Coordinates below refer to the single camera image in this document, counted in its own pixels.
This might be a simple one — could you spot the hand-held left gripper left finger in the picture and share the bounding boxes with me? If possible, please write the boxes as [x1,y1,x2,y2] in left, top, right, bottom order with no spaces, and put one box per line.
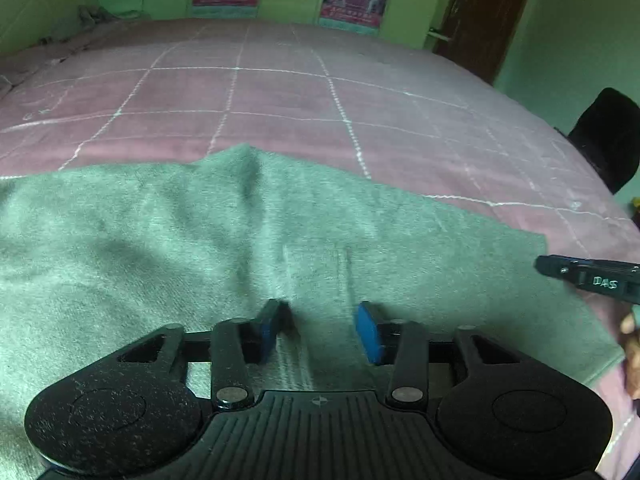
[115,299,293,411]

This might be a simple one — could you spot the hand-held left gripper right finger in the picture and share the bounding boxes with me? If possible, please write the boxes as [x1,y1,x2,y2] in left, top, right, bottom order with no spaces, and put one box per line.
[353,301,528,408]

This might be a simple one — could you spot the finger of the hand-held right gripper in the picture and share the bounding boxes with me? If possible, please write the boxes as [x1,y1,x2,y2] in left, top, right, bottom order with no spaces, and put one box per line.
[535,255,586,281]

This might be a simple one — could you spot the grey-green pants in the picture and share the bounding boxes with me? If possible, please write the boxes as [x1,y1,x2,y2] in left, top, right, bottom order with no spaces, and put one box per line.
[0,144,626,480]

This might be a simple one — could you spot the person's right hand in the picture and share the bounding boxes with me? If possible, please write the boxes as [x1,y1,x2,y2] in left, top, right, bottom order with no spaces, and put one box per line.
[619,310,640,401]

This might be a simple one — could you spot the black jacket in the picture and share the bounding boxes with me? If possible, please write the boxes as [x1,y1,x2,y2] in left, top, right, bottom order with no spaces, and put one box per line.
[567,87,640,196]

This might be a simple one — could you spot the bed with pink checked sheet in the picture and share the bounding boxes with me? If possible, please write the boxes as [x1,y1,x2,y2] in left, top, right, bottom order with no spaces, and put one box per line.
[0,16,640,480]

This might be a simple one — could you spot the brown wooden door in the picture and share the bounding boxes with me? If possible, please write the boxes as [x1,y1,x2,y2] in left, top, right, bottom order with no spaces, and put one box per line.
[432,0,541,86]

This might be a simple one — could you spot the cream corner shelf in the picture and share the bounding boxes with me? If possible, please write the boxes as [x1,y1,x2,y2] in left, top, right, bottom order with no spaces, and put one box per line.
[425,0,468,43]

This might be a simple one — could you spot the lilac quilt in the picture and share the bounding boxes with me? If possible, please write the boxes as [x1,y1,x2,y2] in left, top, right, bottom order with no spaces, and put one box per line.
[0,20,146,96]

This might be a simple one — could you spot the grey crumpled cloth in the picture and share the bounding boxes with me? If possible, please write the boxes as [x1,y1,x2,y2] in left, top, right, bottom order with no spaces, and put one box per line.
[45,5,126,47]

